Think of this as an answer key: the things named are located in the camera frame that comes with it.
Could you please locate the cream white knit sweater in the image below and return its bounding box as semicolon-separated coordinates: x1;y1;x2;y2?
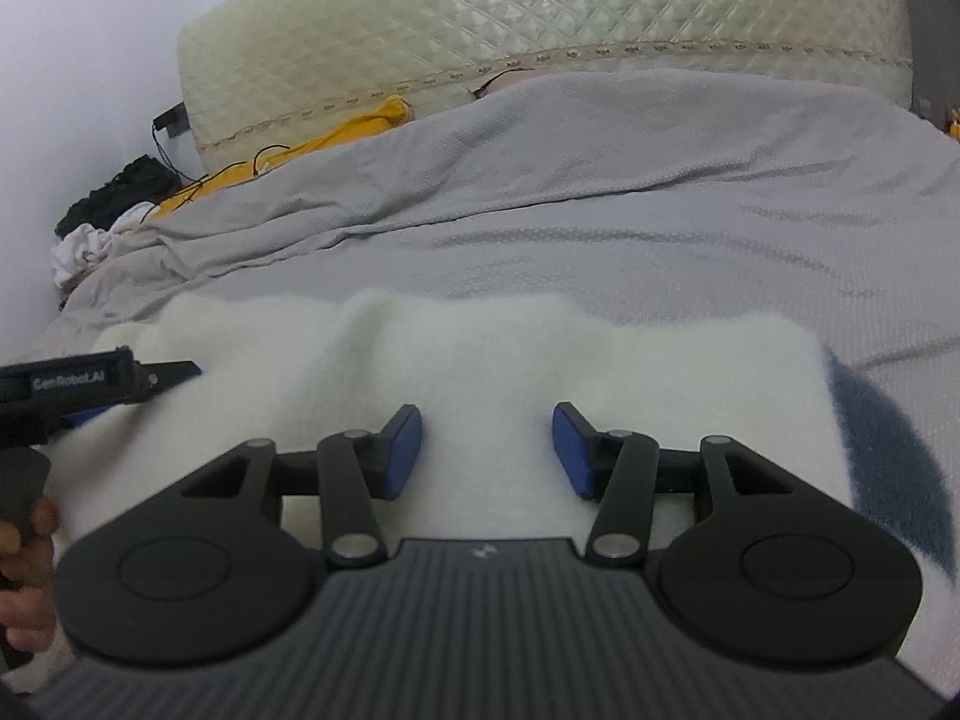
44;289;939;579

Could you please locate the person left hand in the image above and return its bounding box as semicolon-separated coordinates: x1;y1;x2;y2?
2;497;60;653

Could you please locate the white crumpled cloth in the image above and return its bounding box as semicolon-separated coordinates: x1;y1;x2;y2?
50;202;156;294

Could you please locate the black crumpled garment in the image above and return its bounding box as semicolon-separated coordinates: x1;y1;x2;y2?
53;154;182;239

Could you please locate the grey bed cover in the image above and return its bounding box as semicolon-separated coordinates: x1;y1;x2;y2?
21;68;960;680

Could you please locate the yellow cloth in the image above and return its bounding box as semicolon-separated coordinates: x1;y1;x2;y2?
142;94;413;223

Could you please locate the orange lotion bottle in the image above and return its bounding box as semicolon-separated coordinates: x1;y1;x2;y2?
947;107;960;140

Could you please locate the cream quilted headboard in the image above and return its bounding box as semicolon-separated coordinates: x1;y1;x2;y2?
178;0;913;171

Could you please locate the black wall device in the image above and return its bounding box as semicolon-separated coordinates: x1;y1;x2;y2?
151;103;190;138

